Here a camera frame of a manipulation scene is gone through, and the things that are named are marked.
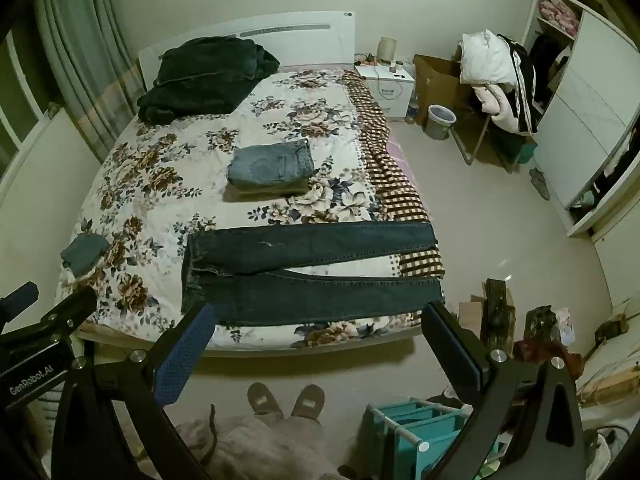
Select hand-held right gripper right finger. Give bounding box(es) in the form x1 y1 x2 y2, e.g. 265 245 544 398
421 301 587 480

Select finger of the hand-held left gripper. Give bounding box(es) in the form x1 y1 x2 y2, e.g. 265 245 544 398
0 286 98 350
0 281 40 313

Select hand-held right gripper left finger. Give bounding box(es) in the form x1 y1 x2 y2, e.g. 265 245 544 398
50 301 217 480

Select dark blue jeans pants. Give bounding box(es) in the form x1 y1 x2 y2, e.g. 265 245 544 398
181 221 445 327

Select small grey-blue folded cloth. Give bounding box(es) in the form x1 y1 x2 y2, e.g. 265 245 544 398
61 233 111 278

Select person's left slipper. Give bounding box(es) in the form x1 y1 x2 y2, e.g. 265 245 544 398
247 382 285 417

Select person's slipper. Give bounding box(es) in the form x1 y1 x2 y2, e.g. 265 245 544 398
247 382 285 417
291 384 326 423

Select teal laundry rack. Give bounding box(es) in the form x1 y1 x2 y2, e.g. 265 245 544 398
362 395 506 480

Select person's legs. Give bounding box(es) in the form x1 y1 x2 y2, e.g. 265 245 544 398
170 412 351 480

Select person's right slipper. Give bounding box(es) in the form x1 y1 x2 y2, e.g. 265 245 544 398
291 384 326 423

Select bed with floral quilt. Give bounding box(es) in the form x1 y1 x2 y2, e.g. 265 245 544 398
59 67 431 351

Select pair of grey shoes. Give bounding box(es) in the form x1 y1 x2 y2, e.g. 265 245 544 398
529 166 551 201

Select brown checked bed sheet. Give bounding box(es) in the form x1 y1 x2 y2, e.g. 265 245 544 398
342 70 446 278

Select pink bed sheet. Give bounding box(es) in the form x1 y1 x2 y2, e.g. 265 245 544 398
385 130 418 186

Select folded light blue jeans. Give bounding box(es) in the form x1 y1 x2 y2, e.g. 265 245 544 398
226 139 316 196

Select grey waste bin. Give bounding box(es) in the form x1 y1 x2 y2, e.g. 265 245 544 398
425 104 457 141

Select pale pink coat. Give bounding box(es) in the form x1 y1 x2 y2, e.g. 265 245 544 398
474 82 523 133

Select grey-green curtain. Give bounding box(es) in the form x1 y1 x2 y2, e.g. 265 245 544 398
34 0 146 161

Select white nightstand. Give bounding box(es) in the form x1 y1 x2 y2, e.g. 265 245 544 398
355 62 417 122

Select dark green blanket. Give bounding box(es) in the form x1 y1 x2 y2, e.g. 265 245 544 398
136 36 281 125

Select cardboard box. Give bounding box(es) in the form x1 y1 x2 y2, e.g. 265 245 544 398
412 45 488 116

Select white wardrobe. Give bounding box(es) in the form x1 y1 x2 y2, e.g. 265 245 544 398
520 0 640 238

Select black striped jacket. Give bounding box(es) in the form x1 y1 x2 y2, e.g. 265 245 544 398
500 34 546 133

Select white padded jacket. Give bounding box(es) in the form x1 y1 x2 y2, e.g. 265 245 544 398
460 30 518 86

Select white bed headboard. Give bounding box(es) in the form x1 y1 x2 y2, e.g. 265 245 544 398
136 10 357 78

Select pink floral bedding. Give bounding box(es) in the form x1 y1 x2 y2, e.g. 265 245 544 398
537 0 581 36

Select white frame window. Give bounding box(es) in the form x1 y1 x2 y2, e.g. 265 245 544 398
0 30 61 171

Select metal frame chair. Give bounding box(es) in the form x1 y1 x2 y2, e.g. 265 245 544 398
450 105 538 173

